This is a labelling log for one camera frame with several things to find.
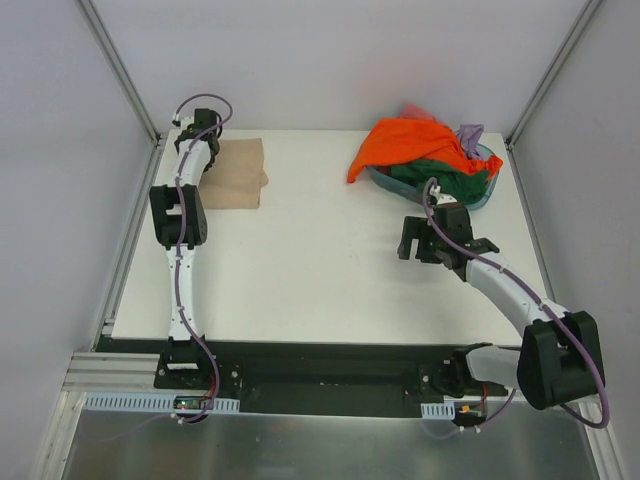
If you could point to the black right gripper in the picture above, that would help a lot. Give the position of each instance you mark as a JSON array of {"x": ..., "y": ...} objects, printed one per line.
[{"x": 422, "y": 240}]

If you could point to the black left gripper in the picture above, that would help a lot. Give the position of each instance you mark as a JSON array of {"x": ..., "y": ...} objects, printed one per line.
[{"x": 211, "y": 148}]

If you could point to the beige t shirt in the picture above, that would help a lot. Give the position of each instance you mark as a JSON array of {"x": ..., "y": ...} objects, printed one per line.
[{"x": 236, "y": 179}]

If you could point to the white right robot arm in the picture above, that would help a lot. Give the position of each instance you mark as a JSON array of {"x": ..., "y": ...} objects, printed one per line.
[{"x": 559, "y": 360}]

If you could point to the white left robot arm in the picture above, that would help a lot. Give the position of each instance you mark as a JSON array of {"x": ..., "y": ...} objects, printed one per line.
[{"x": 180, "y": 227}]

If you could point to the green t shirt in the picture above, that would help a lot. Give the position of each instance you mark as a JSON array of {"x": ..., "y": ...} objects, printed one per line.
[{"x": 466, "y": 188}]

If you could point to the teal plastic laundry basket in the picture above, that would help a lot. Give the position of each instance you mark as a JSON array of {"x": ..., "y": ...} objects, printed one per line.
[{"x": 414, "y": 194}]

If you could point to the orange t shirt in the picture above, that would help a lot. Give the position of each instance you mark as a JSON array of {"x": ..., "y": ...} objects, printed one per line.
[{"x": 398, "y": 141}]

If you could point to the lilac t shirt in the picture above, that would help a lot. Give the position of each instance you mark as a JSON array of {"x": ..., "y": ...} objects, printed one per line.
[{"x": 468, "y": 136}]

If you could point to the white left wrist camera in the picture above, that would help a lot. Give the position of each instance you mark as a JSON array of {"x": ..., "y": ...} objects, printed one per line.
[{"x": 180, "y": 119}]

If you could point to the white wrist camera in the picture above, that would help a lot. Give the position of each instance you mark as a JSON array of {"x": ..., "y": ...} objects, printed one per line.
[
  {"x": 180, "y": 119},
  {"x": 437, "y": 197}
]

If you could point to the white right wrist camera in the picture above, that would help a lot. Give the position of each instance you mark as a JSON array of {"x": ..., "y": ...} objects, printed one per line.
[{"x": 437, "y": 197}]

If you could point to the left aluminium frame post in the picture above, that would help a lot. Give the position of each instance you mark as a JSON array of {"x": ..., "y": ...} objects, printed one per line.
[{"x": 108, "y": 48}]

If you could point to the aluminium frame post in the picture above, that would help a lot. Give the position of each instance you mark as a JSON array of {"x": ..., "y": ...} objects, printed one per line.
[
  {"x": 108, "y": 48},
  {"x": 571, "y": 40}
]

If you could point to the right white cable duct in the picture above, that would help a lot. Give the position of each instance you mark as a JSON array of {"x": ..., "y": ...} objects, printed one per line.
[{"x": 450, "y": 410}]

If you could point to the white cable duct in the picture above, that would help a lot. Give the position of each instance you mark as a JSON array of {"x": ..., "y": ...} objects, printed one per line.
[
  {"x": 144, "y": 403},
  {"x": 450, "y": 410}
]

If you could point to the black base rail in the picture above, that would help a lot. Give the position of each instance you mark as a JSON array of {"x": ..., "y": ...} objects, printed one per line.
[{"x": 354, "y": 380}]

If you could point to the right aluminium frame post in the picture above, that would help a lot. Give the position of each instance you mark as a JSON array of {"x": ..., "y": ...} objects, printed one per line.
[{"x": 571, "y": 40}]

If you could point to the left white cable duct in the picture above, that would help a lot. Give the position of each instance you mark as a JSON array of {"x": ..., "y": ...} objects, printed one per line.
[{"x": 144, "y": 403}]

